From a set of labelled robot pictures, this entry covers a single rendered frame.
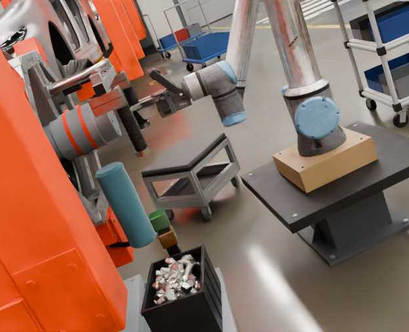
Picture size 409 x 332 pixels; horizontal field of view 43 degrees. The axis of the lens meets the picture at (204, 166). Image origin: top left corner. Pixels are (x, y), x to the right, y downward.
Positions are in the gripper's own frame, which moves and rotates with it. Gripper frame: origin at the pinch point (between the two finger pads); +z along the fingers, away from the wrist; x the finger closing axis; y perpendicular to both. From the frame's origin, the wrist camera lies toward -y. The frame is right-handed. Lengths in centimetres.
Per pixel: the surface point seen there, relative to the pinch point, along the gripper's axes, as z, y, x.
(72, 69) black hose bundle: 10.9, -19.2, -6.7
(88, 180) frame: 23.5, 17.1, -3.6
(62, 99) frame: 20.9, -10.9, 6.0
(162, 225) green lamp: -2, 20, -60
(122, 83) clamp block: -1.2, -8.5, -2.5
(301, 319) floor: -25, 83, -30
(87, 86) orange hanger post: 68, 20, 341
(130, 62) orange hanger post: 19, 15, 341
